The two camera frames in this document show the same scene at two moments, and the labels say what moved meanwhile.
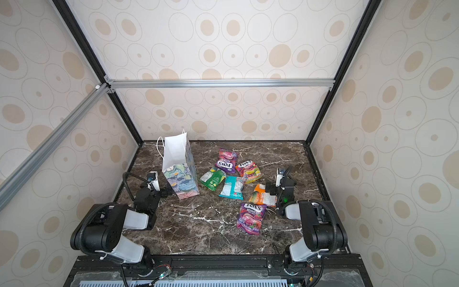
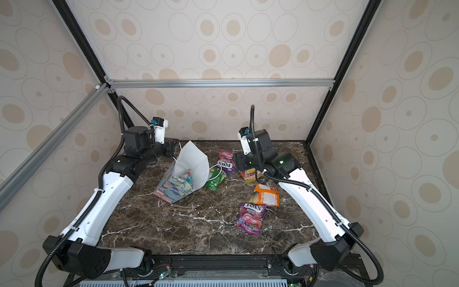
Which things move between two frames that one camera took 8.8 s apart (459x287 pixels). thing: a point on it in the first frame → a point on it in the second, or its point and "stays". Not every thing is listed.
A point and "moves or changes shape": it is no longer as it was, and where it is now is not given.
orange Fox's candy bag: [259, 196] stays
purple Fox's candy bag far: [226, 160] stays
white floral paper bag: [178, 164] moves or changes shape
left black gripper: [165, 194] → [171, 146]
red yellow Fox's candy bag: [248, 171] stays
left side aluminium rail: [30, 164] stays
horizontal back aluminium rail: [113, 85] stays
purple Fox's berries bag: [250, 217] stays
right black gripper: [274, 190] → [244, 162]
